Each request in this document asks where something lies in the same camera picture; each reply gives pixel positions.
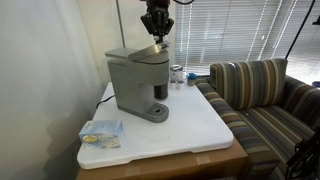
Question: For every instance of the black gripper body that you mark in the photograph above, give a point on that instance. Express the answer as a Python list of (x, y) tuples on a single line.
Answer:
[(158, 6)]

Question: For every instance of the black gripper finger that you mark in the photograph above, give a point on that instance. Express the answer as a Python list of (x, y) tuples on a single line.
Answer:
[(151, 23), (167, 25)]

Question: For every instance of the grey coffee machine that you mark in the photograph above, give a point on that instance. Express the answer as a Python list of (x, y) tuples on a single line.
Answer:
[(133, 80)]

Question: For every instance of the coffee pod with red foil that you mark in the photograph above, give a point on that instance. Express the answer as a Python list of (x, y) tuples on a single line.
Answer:
[(172, 84), (180, 84)]

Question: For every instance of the thin metal pole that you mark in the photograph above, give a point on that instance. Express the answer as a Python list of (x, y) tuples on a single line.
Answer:
[(120, 23)]

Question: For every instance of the glass jar with metal lid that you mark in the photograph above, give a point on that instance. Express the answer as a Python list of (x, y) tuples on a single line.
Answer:
[(176, 71)]

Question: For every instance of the blue spiky ball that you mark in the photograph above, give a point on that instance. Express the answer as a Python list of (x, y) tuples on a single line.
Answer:
[(192, 76)]

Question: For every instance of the small grey cup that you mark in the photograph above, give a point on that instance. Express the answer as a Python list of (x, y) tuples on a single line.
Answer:
[(191, 82)]

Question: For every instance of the white window blinds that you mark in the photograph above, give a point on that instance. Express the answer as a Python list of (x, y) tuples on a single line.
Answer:
[(233, 30)]

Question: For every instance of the striped fabric sofa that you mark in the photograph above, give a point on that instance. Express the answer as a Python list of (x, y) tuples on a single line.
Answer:
[(253, 86)]

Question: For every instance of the blue and yellow packet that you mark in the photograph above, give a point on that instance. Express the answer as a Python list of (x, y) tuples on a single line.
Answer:
[(101, 133)]

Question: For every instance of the black tripod pole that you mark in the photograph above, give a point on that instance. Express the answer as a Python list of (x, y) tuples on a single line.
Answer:
[(298, 31)]

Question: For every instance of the brown cardboard box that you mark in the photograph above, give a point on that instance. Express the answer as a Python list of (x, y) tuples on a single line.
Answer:
[(173, 165)]

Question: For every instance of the black metal stand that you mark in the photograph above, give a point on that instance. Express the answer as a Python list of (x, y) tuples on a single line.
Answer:
[(305, 156)]

